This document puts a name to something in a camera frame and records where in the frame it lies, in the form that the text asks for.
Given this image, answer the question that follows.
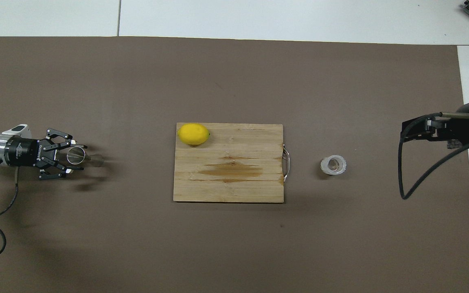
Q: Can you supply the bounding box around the brown table mat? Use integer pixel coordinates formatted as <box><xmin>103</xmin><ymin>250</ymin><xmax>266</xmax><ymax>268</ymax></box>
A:
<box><xmin>0</xmin><ymin>36</ymin><xmax>469</xmax><ymax>293</ymax></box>

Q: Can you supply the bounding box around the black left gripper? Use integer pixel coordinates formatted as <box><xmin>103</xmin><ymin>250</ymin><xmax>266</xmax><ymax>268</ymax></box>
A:
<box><xmin>9</xmin><ymin>129</ymin><xmax>88</xmax><ymax>181</ymax></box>

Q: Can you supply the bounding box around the yellow lemon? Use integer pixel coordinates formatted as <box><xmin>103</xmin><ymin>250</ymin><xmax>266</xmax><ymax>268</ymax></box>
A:
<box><xmin>178</xmin><ymin>123</ymin><xmax>210</xmax><ymax>146</ymax></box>

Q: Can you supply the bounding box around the wooden cutting board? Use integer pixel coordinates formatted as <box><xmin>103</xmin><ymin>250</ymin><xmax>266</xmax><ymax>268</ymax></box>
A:
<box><xmin>173</xmin><ymin>123</ymin><xmax>285</xmax><ymax>203</ymax></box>

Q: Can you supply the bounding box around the steel double jigger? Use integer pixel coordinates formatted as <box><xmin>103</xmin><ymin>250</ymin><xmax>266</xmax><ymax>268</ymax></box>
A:
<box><xmin>67</xmin><ymin>146</ymin><xmax>105</xmax><ymax>168</ymax></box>

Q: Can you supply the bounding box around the metal cutting board handle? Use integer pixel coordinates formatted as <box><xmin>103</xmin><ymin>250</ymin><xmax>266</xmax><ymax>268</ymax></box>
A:
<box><xmin>282</xmin><ymin>143</ymin><xmax>291</xmax><ymax>182</ymax></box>

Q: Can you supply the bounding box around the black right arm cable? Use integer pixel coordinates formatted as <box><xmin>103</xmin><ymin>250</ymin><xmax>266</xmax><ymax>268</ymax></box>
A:
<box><xmin>397</xmin><ymin>112</ymin><xmax>469</xmax><ymax>200</ymax></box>

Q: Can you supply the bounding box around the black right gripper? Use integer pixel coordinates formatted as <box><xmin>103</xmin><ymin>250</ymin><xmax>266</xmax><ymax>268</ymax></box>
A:
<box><xmin>400</xmin><ymin>100</ymin><xmax>469</xmax><ymax>150</ymax></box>

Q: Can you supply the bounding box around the frosted glass cup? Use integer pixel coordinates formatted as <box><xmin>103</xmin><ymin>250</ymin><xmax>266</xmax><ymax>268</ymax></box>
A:
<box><xmin>320</xmin><ymin>155</ymin><xmax>347</xmax><ymax>176</ymax></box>

